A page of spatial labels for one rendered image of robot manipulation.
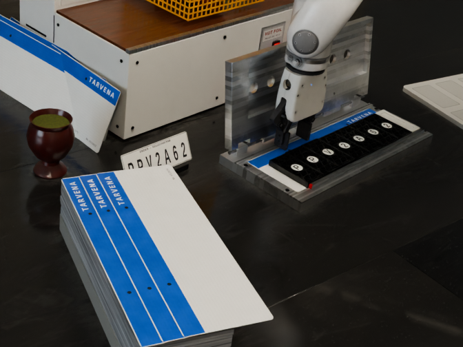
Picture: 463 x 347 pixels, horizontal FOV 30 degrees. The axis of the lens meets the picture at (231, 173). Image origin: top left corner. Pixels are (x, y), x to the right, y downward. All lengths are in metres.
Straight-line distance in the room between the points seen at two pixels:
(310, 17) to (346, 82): 0.40
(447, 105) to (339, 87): 0.32
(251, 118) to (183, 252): 0.47
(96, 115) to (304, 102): 0.40
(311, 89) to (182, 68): 0.27
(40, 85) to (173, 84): 0.27
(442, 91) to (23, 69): 0.97
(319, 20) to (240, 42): 0.37
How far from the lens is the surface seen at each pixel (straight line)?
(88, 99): 1.70
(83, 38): 1.72
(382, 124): 1.85
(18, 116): 1.79
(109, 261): 1.23
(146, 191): 1.38
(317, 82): 1.66
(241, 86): 1.61
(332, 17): 1.50
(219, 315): 1.16
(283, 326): 1.32
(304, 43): 1.51
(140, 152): 1.57
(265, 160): 1.66
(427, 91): 2.11
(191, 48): 1.73
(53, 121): 1.56
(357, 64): 1.91
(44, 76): 1.80
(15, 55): 1.87
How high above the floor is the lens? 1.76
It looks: 31 degrees down
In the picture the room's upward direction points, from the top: 8 degrees clockwise
